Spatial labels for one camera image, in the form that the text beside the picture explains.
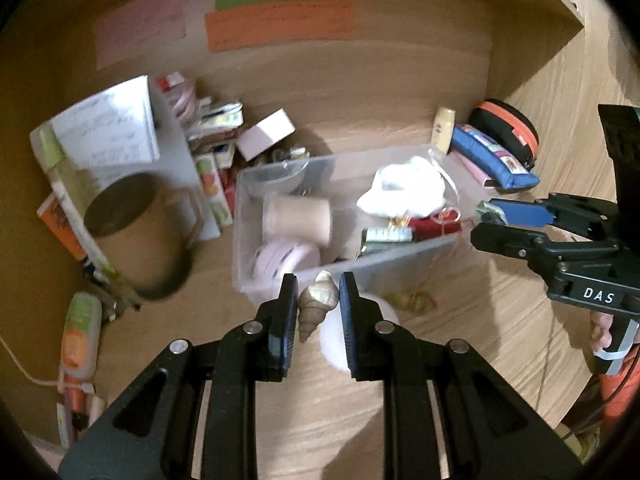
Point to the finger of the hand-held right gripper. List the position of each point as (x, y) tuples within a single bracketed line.
[(505, 240), (525, 212)]

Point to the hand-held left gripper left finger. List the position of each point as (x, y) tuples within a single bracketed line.
[(282, 320)]

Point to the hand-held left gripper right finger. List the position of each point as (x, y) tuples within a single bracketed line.
[(350, 320)]

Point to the small green item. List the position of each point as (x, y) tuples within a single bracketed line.
[(490, 215)]

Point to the beige spiral seashell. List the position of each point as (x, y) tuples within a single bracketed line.
[(315, 305)]

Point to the pink-lid baby bottle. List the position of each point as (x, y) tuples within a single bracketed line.
[(295, 220)]

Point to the clear plastic storage box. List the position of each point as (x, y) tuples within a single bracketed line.
[(345, 185)]

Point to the wooden desktop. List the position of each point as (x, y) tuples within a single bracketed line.
[(475, 320)]

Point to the person's right hand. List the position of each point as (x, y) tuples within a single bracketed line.
[(600, 330)]

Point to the white round lid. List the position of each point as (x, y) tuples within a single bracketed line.
[(332, 347)]

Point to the green glass ornament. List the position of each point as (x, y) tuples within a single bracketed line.
[(412, 301)]

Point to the blue snack packet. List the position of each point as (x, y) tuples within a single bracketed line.
[(492, 155)]

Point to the pink packet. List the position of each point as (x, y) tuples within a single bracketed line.
[(472, 170)]

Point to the orange and black zip case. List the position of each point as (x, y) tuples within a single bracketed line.
[(510, 125)]

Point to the green foil packet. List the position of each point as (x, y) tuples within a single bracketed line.
[(387, 237)]

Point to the small cream bottle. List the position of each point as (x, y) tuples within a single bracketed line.
[(444, 127)]

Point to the clear plastic bowl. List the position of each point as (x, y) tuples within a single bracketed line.
[(272, 177)]

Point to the brown ceramic mug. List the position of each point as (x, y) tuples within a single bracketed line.
[(140, 240)]

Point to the small white box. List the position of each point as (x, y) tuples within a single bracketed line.
[(265, 132)]

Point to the large white paper sheet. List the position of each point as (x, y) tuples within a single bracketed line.
[(175, 160)]

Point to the orange and green lotion tube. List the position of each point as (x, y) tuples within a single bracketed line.
[(80, 335)]

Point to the white lip balm stick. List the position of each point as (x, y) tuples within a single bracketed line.
[(96, 410)]

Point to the pile of small packets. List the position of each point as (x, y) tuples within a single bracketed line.
[(210, 115)]

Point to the orange marker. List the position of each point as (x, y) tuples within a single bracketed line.
[(76, 400)]

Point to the orange printed tube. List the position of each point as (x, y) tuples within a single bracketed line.
[(62, 230)]

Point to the white printed paper sheet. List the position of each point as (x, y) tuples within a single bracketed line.
[(110, 125)]

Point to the orange paper note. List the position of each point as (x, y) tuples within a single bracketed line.
[(280, 25)]

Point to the pink paper note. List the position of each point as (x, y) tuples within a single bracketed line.
[(140, 27)]

